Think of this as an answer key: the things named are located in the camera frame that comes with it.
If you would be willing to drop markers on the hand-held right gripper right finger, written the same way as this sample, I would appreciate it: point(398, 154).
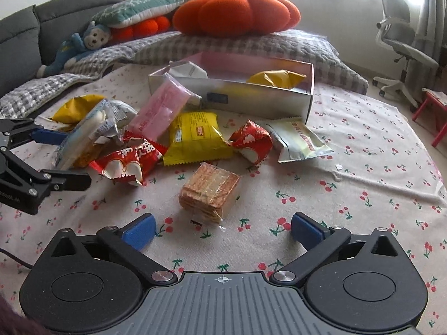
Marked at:
point(307, 232)

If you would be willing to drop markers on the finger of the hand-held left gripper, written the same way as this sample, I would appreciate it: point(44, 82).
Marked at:
point(70, 181)
point(49, 136)

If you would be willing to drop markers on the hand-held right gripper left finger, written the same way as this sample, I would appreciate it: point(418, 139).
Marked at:
point(139, 232)

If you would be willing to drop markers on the blue white snack packet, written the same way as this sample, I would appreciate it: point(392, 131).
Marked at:
point(82, 136)

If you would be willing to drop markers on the red white snack packet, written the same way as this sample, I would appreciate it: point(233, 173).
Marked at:
point(125, 160)

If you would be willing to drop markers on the silver grey snack packet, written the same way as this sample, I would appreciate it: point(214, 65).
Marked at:
point(120, 111)

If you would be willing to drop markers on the clear cracker pack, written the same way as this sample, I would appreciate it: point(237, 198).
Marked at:
point(209, 192)

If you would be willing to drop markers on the small red snack packet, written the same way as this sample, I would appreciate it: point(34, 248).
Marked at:
point(251, 139)

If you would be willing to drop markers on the pink snack packet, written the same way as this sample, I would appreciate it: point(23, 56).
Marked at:
point(157, 111)

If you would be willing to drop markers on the silver cardboard box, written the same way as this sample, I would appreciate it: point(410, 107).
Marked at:
point(258, 96)

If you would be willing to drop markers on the orange snack packet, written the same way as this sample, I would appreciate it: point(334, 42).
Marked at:
point(87, 156)

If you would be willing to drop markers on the yellow foil snack packet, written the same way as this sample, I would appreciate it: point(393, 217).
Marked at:
point(75, 110)

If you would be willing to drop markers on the cherry print sheet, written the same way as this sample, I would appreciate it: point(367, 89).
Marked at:
point(349, 181)

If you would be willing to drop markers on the pale green snack packet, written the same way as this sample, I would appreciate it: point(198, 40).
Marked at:
point(300, 143)

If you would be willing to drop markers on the blue monkey plush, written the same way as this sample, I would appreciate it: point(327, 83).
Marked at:
point(75, 50)

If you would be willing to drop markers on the grey sofa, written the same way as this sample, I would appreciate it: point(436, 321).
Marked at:
point(21, 42)

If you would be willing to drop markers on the large yellow snack packet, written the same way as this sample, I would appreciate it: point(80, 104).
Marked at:
point(195, 139)

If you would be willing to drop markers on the small orange cushion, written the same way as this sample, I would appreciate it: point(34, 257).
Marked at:
point(146, 28)

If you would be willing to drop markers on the teal leaf print cushion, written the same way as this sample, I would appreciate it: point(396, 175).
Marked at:
point(139, 10)

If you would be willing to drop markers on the yellow puffed snack packet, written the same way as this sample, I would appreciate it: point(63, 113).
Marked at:
point(272, 78)

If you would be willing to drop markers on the pink red child chair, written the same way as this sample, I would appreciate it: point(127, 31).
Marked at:
point(431, 111)

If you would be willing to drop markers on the folded newspaper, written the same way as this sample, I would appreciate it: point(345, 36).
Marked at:
point(435, 95)

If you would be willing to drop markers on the grey checkered pillow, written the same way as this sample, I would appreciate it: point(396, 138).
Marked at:
point(244, 45)

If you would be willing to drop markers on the white office chair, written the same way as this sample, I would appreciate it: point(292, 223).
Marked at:
point(408, 49)

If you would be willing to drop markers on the orange pumpkin cushion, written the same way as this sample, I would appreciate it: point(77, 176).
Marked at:
point(237, 14)

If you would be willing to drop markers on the grey curtain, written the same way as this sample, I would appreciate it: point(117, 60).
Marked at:
point(431, 24)

